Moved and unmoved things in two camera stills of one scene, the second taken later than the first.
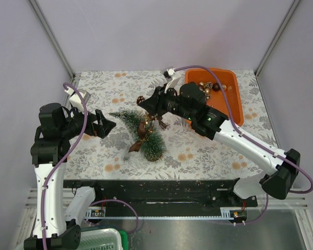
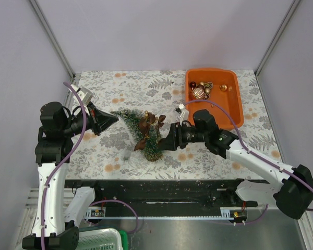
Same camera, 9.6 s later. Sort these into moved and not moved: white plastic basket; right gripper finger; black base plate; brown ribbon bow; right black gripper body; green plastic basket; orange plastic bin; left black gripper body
Moved: right gripper finger; right black gripper body; brown ribbon bow
Not moved: green plastic basket; black base plate; orange plastic bin; white plastic basket; left black gripper body
